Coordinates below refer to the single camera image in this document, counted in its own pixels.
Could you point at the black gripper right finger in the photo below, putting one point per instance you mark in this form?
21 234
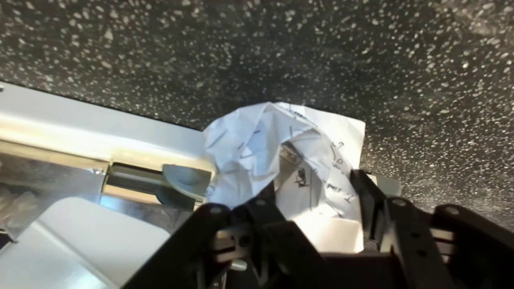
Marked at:
428 245

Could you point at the white paper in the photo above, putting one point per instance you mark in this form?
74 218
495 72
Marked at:
241 149

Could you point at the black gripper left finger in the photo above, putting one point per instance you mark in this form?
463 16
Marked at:
251 241

